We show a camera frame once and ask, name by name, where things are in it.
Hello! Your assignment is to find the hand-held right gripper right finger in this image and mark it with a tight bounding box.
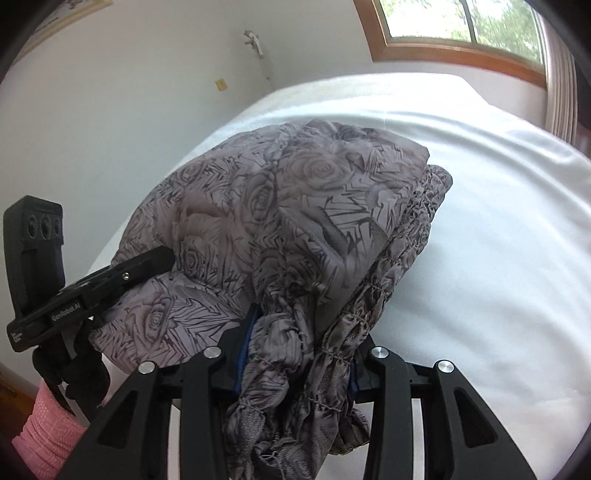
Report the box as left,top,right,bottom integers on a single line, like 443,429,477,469
348,332,539,480

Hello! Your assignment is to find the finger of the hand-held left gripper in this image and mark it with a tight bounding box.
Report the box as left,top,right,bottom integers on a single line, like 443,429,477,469
110,246,175,297

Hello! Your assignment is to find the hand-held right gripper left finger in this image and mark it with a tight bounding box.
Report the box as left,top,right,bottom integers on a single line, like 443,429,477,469
65,307,259,480

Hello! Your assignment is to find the grey rose-print garment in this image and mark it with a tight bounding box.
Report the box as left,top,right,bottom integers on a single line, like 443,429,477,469
90,117,454,480

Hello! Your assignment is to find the person's left forearm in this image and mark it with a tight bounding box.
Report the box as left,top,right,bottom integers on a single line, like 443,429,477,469
11,381,89,479

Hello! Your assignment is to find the person's left hand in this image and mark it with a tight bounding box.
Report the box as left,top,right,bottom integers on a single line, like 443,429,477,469
31,318,112,422

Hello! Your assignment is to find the white floral bed sheet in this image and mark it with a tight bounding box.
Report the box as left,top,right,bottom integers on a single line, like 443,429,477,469
87,71,591,480

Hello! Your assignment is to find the pale pleated curtain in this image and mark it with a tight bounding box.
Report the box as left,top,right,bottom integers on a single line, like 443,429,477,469
539,27,588,152

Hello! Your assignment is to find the wooden-framed window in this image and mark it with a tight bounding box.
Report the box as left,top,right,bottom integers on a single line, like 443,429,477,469
353,0,551,87

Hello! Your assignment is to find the wall-mounted metal fixture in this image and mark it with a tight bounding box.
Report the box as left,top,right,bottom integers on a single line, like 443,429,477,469
243,30,274,92

